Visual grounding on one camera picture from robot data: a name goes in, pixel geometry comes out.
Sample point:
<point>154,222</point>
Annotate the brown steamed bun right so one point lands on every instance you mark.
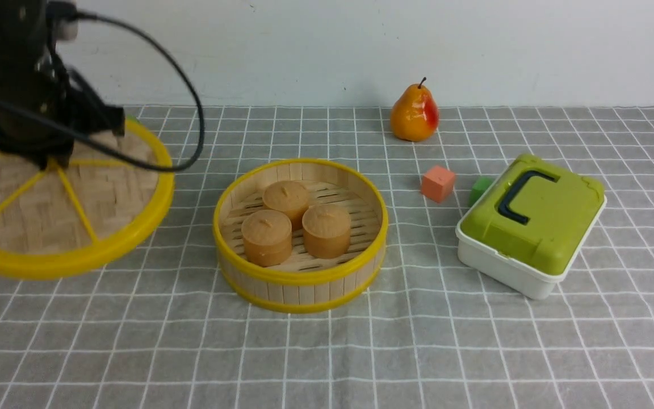
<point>326,230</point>

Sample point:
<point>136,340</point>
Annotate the brown steamed bun left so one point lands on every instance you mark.
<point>267,238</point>

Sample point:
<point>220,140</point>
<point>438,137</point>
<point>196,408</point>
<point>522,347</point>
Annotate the brown steamed bun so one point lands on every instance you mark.
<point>289,197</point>
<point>326,230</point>
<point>267,238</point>

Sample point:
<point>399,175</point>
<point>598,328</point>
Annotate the yellow-rimmed bamboo steamer basket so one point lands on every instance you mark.
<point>303,284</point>

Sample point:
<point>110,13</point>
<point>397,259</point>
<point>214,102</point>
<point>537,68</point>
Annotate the grey grid-pattern tablecloth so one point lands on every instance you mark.
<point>160,328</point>

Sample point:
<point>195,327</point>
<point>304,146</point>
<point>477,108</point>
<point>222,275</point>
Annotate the orange-red plastic pear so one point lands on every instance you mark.
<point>415,115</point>

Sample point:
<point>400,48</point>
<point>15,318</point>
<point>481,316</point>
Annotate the woven bamboo steamer lid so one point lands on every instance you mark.
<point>61,222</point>

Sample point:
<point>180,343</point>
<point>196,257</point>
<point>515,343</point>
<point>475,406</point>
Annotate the brown steamed bun back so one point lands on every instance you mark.
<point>289,197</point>

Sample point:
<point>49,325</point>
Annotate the green-lidded white lunch box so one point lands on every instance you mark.
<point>527,229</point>

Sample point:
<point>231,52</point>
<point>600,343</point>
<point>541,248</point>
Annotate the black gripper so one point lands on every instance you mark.
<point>33,78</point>

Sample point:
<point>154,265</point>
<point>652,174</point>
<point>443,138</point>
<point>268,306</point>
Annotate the orange cube block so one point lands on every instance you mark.
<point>438,183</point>

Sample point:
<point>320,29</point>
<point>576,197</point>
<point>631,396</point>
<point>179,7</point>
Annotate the green cube block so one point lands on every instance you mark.
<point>480,186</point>

